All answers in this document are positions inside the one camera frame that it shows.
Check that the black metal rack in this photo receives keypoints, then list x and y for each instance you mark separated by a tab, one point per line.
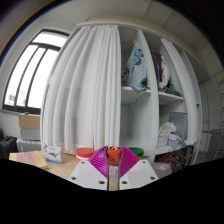
187	156

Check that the colourful patterned bag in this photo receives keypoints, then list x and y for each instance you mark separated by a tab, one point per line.
172	160

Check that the green metal canister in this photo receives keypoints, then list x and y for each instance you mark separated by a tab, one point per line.
136	152

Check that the cardboard box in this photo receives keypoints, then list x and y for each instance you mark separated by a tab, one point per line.
29	121

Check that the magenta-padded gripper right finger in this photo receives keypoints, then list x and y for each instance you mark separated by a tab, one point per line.
138	173

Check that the white ribbed radiator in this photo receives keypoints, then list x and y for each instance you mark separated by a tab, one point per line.
28	145

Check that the white curtain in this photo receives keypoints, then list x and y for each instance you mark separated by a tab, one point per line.
83	90

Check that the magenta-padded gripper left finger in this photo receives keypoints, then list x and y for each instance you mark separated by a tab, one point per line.
86	173

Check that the tan paperback book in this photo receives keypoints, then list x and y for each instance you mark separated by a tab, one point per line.
30	157

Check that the small white printed box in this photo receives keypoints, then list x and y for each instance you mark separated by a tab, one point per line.
53	154

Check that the black bag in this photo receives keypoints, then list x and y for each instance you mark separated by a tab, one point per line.
6	146

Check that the white shelf unit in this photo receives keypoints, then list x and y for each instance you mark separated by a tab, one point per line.
140	113

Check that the black-framed window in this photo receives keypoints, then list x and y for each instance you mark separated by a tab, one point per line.
30	70

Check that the orange charger block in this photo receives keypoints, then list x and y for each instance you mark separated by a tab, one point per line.
113	156

